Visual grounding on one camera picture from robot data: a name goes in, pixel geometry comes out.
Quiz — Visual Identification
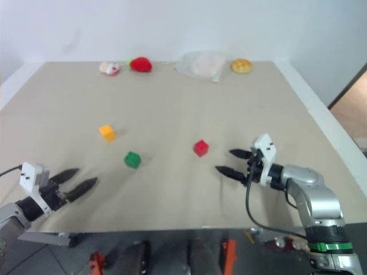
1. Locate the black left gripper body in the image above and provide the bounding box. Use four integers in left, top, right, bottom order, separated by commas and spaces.
39, 179, 71, 211

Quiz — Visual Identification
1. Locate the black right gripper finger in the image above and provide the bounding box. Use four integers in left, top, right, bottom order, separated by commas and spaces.
228, 148, 253, 160
215, 166, 248, 182

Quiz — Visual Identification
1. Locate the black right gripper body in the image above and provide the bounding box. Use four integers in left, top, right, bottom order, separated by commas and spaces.
242, 150, 264, 187

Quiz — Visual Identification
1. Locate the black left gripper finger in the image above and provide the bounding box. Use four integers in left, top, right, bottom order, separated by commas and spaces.
65, 177, 99, 203
50, 168, 80, 184

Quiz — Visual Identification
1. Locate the red cube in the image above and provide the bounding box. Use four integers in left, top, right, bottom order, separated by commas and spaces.
193, 139, 209, 158

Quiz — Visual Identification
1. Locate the green cube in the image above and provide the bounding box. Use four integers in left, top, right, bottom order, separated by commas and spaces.
123, 151, 142, 170

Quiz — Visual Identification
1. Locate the orange cube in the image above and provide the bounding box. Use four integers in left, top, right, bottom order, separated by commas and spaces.
99, 124, 117, 143

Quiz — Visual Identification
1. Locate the golden bread bun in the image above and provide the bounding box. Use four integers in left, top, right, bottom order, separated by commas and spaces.
231, 58, 253, 74

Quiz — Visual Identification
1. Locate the clear plastic bag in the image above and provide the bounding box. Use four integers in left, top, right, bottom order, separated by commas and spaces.
173, 43, 250, 84

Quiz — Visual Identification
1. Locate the white and red small toy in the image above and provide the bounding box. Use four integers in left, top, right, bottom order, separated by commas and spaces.
99, 61, 121, 76

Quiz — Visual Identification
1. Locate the red plush strawberry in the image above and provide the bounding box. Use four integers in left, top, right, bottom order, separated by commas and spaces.
124, 57, 153, 72

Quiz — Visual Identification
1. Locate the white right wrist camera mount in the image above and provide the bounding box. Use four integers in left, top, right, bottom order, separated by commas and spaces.
251, 133, 278, 185

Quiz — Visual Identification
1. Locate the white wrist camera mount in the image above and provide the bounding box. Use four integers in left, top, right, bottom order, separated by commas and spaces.
251, 133, 278, 185
19, 162, 53, 215

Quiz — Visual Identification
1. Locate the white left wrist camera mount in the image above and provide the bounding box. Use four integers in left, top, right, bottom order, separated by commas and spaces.
19, 162, 53, 215

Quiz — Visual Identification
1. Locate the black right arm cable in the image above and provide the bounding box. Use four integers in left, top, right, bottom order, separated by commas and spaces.
245, 154, 307, 240

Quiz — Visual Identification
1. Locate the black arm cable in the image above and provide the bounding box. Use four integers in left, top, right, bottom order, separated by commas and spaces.
245, 154, 307, 240
0, 165, 24, 177

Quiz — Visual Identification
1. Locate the grey table leg bracket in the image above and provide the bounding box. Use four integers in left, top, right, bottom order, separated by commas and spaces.
17, 231, 79, 248

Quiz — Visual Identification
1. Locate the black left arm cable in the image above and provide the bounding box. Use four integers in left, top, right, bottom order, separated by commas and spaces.
0, 165, 24, 177

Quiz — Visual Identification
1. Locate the orange bracket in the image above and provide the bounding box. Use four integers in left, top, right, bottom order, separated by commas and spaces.
222, 239, 238, 275
88, 252, 107, 275

